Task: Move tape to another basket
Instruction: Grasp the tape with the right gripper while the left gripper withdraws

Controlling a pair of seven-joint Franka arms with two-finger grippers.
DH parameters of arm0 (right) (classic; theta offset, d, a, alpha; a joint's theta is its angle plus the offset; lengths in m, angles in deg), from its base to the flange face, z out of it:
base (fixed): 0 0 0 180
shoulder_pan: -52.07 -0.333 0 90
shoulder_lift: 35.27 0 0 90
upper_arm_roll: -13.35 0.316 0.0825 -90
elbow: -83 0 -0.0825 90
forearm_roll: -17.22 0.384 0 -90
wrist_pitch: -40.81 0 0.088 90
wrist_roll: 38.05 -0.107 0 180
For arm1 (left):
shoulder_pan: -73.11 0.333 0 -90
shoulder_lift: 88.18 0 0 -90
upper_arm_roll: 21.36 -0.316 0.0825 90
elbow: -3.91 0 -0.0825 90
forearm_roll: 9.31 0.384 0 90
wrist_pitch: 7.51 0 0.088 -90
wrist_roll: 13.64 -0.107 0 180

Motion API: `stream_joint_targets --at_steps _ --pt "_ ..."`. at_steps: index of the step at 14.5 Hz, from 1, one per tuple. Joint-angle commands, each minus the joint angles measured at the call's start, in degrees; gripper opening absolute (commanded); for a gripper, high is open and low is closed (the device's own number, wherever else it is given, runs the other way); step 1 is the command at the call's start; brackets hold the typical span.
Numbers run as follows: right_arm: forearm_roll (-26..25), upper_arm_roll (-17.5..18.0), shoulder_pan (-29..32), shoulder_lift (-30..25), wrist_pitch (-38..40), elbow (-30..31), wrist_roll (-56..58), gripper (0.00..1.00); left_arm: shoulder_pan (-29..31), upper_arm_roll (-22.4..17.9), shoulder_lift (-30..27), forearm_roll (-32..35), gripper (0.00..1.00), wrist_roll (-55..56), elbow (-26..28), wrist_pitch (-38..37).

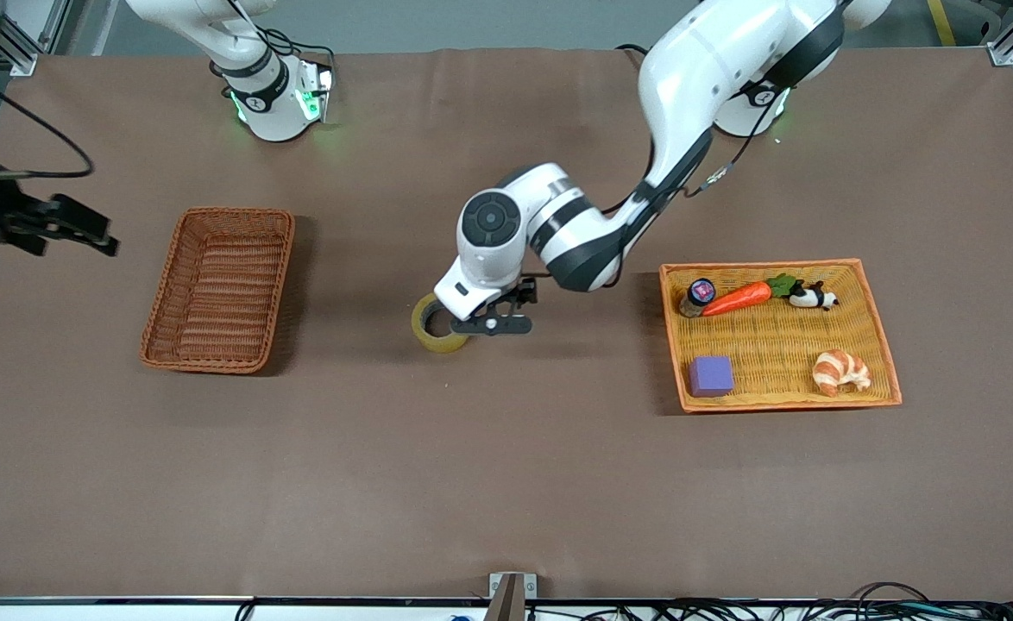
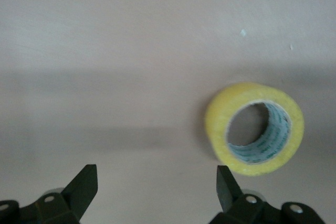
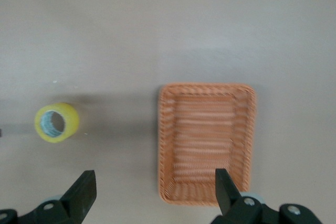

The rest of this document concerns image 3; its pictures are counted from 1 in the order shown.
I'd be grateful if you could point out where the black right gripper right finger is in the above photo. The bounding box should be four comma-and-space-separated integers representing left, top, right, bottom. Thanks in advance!
212, 168, 279, 224

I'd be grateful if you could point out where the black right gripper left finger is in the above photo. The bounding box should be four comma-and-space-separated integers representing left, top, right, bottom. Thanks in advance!
17, 169, 98, 224

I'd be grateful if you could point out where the yellowish clear tape roll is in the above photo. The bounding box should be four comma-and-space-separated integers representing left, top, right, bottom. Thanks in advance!
34, 102, 80, 144

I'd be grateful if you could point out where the brown wicker basket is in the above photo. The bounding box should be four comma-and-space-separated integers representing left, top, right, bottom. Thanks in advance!
156, 82, 257, 207

